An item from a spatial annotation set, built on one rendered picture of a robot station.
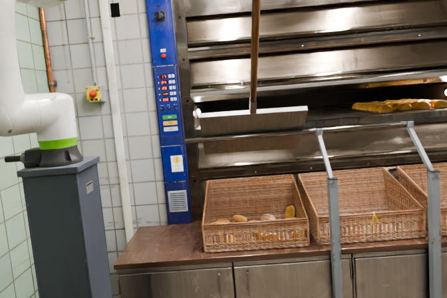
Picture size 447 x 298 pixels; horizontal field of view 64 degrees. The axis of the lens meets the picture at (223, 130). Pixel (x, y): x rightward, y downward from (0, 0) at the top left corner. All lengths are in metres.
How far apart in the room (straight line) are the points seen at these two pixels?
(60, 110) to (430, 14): 2.16
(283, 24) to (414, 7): 0.81
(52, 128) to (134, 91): 1.10
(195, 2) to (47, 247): 1.62
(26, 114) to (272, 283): 1.39
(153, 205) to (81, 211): 1.17
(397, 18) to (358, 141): 0.78
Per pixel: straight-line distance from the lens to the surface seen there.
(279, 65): 2.30
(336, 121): 2.37
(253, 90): 1.66
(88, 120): 2.45
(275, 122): 1.87
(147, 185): 2.41
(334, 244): 1.89
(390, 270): 2.10
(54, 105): 1.31
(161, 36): 2.30
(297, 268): 1.97
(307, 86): 2.17
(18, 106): 1.25
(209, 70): 2.28
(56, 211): 1.35
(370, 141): 2.46
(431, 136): 2.62
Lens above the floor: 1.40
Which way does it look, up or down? 6 degrees down
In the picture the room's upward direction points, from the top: 5 degrees counter-clockwise
